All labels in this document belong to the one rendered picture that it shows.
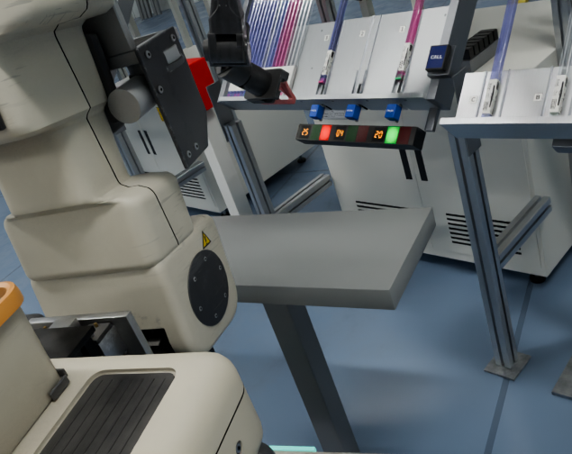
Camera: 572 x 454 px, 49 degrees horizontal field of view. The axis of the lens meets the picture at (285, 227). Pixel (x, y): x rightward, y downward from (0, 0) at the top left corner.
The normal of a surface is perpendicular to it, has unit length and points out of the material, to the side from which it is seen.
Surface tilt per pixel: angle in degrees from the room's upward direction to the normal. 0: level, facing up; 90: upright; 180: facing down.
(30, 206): 82
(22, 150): 82
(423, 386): 0
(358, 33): 45
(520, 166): 90
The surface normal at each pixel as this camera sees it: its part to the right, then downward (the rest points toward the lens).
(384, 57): -0.69, -0.22
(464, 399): -0.31, -0.84
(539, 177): 0.68, 0.14
